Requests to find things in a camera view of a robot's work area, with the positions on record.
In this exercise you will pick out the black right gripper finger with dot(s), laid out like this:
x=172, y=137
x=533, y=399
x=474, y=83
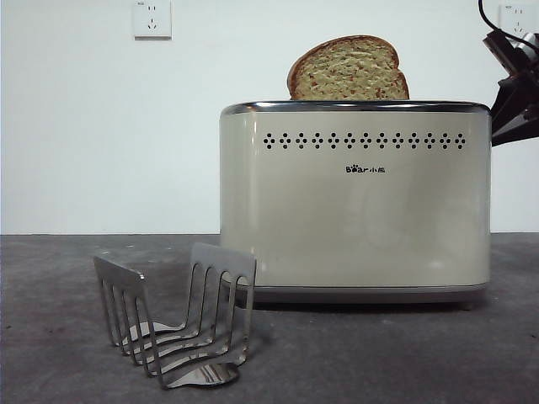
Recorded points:
x=522, y=131
x=518, y=103

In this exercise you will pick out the brown-crusted bread slice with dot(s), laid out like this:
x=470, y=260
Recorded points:
x=349, y=71

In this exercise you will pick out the cream toaster with steel rim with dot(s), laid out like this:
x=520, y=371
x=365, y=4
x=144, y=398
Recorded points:
x=358, y=219

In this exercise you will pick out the stainless steel toast rack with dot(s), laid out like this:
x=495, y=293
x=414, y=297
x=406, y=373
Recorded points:
x=223, y=265

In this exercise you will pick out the white wall power outlet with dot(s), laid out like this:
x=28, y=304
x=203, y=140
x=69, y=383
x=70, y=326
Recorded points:
x=152, y=19
x=507, y=21

